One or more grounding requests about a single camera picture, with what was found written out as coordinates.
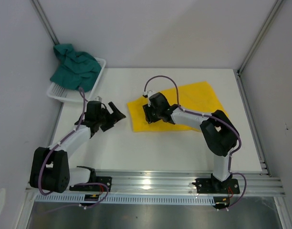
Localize left corner aluminium post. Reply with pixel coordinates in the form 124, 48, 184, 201
30, 0, 60, 45

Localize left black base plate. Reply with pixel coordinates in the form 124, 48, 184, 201
69, 177, 113, 192

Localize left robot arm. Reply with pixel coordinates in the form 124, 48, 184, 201
29, 101, 126, 196

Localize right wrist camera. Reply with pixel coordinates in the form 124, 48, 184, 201
143, 90, 157, 98

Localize aluminium rail frame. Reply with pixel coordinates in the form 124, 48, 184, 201
25, 170, 286, 197

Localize corner aluminium post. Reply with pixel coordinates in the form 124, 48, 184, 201
238, 0, 286, 74
30, 0, 60, 45

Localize green shorts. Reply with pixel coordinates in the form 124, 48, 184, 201
50, 44, 102, 92

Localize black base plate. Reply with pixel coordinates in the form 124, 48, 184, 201
69, 177, 113, 192
192, 178, 240, 194

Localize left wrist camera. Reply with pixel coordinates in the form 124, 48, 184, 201
94, 96, 102, 102

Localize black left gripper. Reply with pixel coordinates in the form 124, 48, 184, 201
96, 102, 125, 132

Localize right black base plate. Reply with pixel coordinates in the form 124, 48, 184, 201
192, 178, 240, 194

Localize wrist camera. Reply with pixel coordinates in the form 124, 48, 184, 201
94, 96, 102, 102
143, 90, 157, 98

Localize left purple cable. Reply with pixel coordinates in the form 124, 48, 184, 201
37, 87, 110, 210

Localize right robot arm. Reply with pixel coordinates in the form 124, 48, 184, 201
143, 90, 242, 193

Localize white slotted cable duct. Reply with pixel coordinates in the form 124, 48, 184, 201
35, 194, 215, 206

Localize right corner aluminium post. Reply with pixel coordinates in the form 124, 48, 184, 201
238, 0, 286, 74

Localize yellow shorts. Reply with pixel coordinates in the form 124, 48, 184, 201
127, 82, 226, 132

